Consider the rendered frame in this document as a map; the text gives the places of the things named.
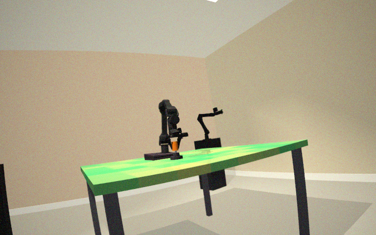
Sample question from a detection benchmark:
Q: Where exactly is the orange knob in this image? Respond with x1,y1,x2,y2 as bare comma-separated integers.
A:
171,141,178,151

